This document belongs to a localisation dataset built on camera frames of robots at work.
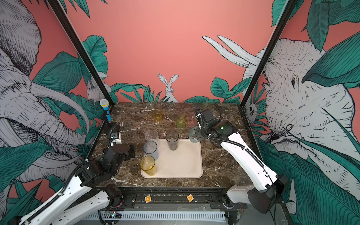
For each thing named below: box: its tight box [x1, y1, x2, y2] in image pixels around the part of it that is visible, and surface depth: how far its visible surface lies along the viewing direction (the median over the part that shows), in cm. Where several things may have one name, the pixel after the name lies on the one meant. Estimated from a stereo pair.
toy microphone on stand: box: [99, 98, 112, 122], surface depth 90 cm
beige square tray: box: [141, 138, 203, 179], surface depth 90 cm
